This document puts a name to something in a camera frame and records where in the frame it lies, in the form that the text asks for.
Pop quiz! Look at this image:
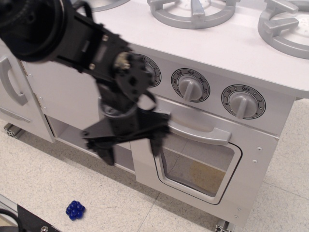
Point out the left grey stove knob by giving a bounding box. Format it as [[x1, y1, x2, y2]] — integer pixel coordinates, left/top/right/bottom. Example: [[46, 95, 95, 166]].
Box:
[[138, 54, 162, 87]]

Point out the white cabinet door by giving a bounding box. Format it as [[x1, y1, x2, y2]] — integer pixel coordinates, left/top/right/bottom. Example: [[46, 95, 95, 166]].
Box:
[[0, 45, 55, 143], [19, 60, 132, 151]]

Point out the middle grey stove knob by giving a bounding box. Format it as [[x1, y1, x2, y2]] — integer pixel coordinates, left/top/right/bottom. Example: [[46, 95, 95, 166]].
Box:
[[171, 68, 210, 102]]

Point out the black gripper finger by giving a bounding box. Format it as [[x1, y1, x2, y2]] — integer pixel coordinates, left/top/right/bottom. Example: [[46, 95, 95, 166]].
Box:
[[97, 145, 115, 166], [149, 135, 166, 157]]

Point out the silver left door handle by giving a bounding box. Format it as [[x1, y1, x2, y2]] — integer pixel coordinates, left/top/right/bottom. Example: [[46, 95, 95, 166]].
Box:
[[0, 57, 28, 106]]

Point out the right grey stove knob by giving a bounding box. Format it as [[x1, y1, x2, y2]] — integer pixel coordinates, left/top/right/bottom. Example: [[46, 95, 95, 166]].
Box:
[[221, 85, 266, 120]]

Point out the white toy oven door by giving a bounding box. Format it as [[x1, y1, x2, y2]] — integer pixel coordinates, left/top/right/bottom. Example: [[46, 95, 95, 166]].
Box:
[[130, 97, 278, 227]]

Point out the aluminium frame rail right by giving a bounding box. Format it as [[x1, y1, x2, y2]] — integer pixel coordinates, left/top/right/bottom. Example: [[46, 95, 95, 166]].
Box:
[[215, 219, 236, 232]]

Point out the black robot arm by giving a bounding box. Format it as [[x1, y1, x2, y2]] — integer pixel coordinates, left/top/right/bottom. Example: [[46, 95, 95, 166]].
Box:
[[0, 0, 169, 165]]

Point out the grey stove knob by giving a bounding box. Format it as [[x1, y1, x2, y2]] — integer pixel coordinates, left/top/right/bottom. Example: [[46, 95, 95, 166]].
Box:
[[171, 68, 210, 102], [138, 54, 162, 87], [221, 85, 266, 120]]

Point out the middle silver stove burner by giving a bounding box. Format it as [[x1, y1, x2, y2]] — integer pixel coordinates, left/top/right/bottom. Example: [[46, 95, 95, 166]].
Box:
[[147, 0, 239, 29]]

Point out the silver oven door handle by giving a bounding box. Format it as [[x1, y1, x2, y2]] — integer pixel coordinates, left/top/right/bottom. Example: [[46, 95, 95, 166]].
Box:
[[169, 121, 232, 145]]

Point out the black base cable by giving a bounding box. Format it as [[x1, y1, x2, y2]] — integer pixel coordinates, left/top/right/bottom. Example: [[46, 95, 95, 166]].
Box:
[[0, 209, 22, 228]]

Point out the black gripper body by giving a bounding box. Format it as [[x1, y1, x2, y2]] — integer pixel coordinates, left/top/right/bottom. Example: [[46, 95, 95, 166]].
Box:
[[81, 107, 170, 151]]

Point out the white toy kitchen unit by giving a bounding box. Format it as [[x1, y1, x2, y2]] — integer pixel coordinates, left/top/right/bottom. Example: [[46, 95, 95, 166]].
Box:
[[0, 0, 309, 225]]

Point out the aluminium frame rail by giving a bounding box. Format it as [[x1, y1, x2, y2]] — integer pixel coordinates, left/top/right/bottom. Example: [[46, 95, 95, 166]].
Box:
[[4, 123, 25, 139], [215, 219, 236, 232]]

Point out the white left cabinet door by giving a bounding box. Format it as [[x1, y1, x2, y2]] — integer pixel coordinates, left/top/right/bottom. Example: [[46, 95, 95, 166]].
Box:
[[0, 45, 55, 143]]

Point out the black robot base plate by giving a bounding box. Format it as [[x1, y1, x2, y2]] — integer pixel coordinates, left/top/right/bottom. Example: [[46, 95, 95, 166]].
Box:
[[17, 205, 60, 232]]

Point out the aluminium frame rail left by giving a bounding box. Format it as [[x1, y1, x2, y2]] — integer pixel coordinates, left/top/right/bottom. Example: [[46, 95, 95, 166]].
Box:
[[4, 123, 25, 139]]

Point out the blue toy grape bunch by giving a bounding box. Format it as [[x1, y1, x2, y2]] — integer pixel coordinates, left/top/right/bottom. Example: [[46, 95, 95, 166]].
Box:
[[65, 200, 86, 221]]

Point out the right silver stove burner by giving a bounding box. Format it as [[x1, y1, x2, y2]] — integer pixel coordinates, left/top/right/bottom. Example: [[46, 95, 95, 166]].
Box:
[[258, 0, 309, 59]]

